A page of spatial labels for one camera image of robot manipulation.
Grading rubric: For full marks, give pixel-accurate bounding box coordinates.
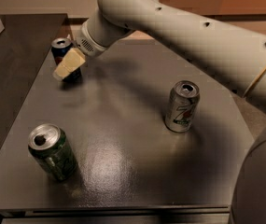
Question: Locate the green soda can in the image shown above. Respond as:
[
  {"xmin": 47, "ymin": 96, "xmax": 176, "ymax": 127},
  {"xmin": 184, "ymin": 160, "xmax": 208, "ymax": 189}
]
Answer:
[{"xmin": 28, "ymin": 123, "xmax": 77, "ymax": 181}]

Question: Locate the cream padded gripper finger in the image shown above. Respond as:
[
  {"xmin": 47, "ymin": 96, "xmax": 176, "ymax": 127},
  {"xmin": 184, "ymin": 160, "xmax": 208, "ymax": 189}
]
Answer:
[{"xmin": 53, "ymin": 48, "xmax": 86, "ymax": 81}]

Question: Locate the blue Pepsi can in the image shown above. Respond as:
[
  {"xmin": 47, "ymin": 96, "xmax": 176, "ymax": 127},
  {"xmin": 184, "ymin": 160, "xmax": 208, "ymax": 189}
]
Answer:
[{"xmin": 51, "ymin": 37, "xmax": 81, "ymax": 83}]

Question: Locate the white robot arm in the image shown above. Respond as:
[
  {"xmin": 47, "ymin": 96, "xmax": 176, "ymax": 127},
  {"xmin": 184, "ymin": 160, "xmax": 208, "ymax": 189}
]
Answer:
[{"xmin": 53, "ymin": 0, "xmax": 266, "ymax": 224}]

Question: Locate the silver 7up can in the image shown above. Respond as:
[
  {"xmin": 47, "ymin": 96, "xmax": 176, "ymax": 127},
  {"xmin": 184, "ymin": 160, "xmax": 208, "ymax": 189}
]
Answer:
[{"xmin": 165, "ymin": 80, "xmax": 200, "ymax": 133}]

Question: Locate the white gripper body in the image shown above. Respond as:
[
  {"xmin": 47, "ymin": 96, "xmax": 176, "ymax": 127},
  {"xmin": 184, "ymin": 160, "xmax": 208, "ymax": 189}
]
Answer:
[{"xmin": 76, "ymin": 22, "xmax": 106, "ymax": 57}]

